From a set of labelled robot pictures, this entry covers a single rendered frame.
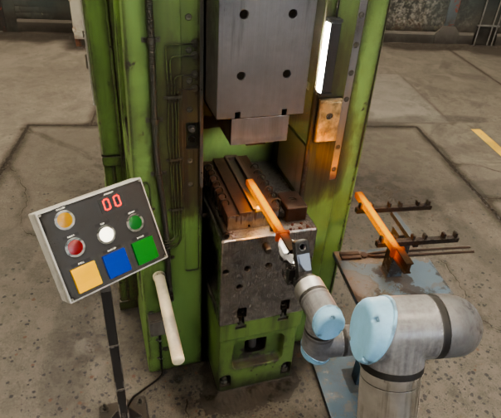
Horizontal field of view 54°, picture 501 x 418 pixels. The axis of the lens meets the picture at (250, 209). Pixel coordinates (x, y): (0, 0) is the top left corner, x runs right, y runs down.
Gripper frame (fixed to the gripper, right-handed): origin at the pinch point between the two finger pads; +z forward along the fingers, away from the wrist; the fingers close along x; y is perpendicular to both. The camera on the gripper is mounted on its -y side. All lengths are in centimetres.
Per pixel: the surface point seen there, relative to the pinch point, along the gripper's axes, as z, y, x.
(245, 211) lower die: 25.0, 6.3, -5.7
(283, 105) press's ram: 25.5, -34.7, 4.8
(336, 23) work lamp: 36, -58, 25
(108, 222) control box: 11, -6, -54
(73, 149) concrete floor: 278, 110, -76
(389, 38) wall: 549, 106, 389
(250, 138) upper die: 25.2, -23.6, -5.6
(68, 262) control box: 2, -1, -66
